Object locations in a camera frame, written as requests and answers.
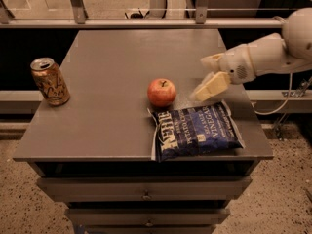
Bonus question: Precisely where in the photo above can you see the black office chair base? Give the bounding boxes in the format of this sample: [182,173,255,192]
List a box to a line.
[124,8,150,19]

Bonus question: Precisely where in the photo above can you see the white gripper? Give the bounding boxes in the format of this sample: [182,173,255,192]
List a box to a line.
[190,44,255,101]

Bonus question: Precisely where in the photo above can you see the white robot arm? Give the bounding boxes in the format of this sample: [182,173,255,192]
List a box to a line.
[191,8,312,101]

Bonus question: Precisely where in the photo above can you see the upper grey drawer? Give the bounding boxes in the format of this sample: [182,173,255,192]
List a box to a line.
[37,175,252,202]

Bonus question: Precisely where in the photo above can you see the red apple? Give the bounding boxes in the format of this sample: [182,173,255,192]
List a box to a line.
[147,78,176,107]

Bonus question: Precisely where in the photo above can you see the lower grey drawer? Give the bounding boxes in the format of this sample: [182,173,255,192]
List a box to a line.
[65,209,230,227]

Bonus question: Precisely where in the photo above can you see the grey metal railing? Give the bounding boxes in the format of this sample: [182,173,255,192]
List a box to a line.
[0,0,312,29]

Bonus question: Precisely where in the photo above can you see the grey drawer cabinet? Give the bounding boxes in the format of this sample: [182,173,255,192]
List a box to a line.
[15,29,273,234]

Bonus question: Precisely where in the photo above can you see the blue Kettle chip bag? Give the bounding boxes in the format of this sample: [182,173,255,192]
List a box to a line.
[150,100,245,162]

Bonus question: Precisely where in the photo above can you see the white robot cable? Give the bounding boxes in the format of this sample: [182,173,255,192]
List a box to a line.
[253,72,293,116]

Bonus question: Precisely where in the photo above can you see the grey drawer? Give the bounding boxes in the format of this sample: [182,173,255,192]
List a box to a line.
[37,175,252,202]
[65,209,230,227]

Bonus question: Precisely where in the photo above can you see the orange LaCroix soda can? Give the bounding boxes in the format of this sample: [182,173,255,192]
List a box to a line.
[30,58,70,106]

